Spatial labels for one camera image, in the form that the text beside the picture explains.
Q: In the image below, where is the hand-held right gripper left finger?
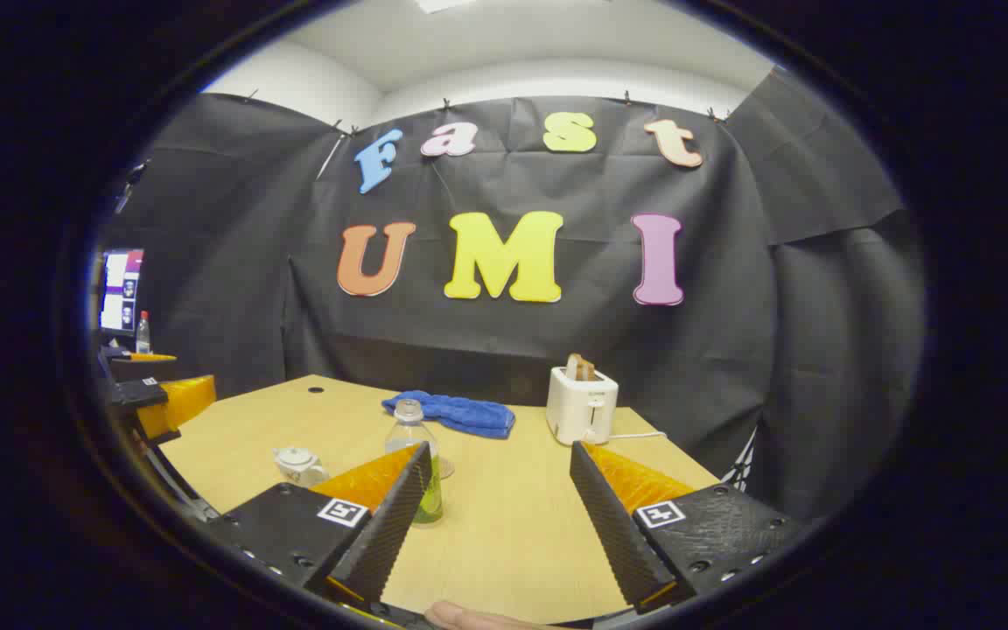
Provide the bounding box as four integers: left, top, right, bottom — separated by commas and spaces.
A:
206, 442, 435, 613

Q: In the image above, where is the blue towel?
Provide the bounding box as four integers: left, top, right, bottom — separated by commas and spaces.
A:
381, 390, 516, 440

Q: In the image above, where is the computer monitor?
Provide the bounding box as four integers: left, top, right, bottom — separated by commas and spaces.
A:
100, 248, 145, 335

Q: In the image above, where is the white toaster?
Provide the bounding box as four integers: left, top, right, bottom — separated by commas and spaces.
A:
546, 366, 620, 446

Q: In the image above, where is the white teacup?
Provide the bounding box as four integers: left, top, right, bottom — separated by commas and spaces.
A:
273, 455, 331, 488

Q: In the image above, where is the green label water bottle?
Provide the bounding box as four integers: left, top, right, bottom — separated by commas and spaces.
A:
384, 399, 445, 526

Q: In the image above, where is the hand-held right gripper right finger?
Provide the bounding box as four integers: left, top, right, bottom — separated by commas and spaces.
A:
569, 440, 807, 616

